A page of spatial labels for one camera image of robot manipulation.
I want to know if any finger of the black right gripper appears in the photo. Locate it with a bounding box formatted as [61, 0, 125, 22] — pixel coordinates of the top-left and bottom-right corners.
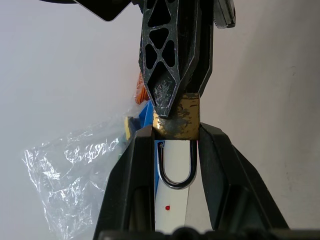
[138, 0, 200, 119]
[184, 0, 238, 96]

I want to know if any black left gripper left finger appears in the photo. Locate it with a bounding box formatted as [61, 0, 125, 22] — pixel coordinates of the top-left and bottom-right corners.
[92, 125, 156, 240]

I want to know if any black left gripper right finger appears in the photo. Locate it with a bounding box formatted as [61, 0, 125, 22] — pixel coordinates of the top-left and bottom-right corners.
[198, 122, 290, 232]

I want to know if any brass padlock with steel shackle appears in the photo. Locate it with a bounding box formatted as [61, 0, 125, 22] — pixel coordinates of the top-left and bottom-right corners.
[151, 91, 202, 191]

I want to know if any orange bristly object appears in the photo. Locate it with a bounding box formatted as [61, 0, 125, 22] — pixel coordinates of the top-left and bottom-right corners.
[133, 70, 149, 106]

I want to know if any clear crinkled plastic bag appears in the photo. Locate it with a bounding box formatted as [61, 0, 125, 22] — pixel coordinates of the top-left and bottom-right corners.
[21, 99, 142, 240]

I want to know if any blue plastic object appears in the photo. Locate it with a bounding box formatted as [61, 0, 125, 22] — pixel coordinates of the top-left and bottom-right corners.
[136, 99, 155, 135]

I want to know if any yellow and blue sponge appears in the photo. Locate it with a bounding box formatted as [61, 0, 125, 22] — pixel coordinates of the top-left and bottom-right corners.
[123, 115, 141, 141]

